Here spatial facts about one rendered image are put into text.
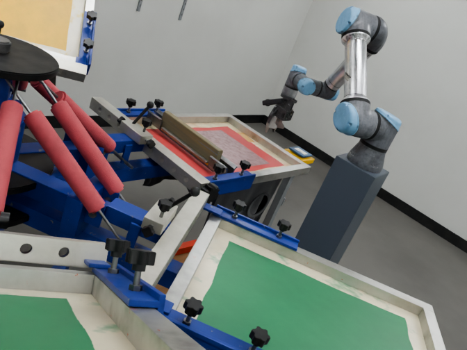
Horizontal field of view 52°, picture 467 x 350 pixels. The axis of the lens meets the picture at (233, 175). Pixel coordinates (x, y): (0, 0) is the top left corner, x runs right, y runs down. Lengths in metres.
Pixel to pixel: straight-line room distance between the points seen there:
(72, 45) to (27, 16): 0.21
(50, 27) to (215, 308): 1.43
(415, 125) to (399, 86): 0.45
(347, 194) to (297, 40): 4.24
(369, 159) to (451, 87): 3.41
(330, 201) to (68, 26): 1.34
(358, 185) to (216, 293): 0.86
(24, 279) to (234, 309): 0.59
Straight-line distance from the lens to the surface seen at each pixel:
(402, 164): 5.45
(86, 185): 1.30
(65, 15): 2.29
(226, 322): 1.25
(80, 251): 0.98
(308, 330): 1.36
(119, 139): 1.75
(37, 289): 0.91
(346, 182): 1.97
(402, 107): 5.43
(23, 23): 2.21
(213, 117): 2.50
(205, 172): 1.93
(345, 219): 2.00
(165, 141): 2.08
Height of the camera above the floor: 1.74
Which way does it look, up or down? 23 degrees down
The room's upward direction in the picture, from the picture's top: 22 degrees clockwise
